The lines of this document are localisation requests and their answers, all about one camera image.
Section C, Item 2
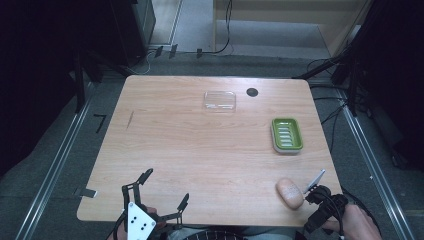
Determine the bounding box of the black tripod stand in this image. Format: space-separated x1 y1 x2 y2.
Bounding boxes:
293 39 368 118
68 49 134 114

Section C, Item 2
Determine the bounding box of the metal floor rail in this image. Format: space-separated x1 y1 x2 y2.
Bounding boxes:
337 89 416 240
14 81 96 240

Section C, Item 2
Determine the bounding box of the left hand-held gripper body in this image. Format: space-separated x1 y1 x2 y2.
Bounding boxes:
114 200 168 240

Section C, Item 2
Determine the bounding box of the person's left hand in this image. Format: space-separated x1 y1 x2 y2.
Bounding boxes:
145 205 168 232

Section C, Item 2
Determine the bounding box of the black hanging cable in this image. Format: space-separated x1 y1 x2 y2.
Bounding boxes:
201 0 234 55

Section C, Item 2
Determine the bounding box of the grey tape strip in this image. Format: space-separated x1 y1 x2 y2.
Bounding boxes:
73 187 98 199

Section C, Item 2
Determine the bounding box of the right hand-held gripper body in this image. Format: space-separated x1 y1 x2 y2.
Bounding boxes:
303 184 350 234

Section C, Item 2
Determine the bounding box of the dark round mesh object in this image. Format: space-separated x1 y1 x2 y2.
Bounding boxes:
184 229 249 240

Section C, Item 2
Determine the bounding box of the black floor cable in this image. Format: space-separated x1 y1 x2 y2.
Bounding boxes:
313 96 348 154

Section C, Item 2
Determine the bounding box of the green soap dish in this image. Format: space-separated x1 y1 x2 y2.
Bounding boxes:
270 117 305 155

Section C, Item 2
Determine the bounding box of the light wooden shelf unit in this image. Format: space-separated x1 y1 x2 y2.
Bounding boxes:
212 0 373 58

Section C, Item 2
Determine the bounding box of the white floor cable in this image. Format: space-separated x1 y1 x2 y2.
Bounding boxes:
128 49 158 76

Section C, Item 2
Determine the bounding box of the person's right hand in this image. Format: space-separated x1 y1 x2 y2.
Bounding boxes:
321 203 383 240

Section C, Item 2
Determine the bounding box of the black cabinet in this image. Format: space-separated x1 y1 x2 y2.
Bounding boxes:
109 0 157 68

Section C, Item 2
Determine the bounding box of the clear plastic container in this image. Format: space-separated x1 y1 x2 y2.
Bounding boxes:
203 90 238 114

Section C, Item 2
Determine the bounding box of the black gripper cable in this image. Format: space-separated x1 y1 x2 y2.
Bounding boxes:
316 190 346 239

